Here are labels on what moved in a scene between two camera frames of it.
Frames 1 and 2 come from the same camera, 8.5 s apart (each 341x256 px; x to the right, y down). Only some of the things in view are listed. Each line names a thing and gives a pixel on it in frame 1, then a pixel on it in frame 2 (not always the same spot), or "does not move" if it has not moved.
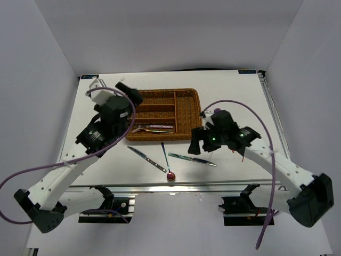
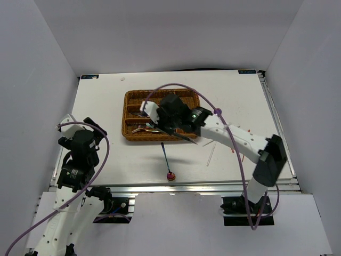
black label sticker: (89, 76) does not move
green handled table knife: (193, 159) to (182, 137)
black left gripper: (133, 92) to (65, 142)
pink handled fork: (162, 126) to (137, 129)
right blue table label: (247, 71) does not move
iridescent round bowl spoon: (170, 176) does not move
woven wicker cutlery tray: (166, 114) does not move
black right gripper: (198, 134) to (161, 114)
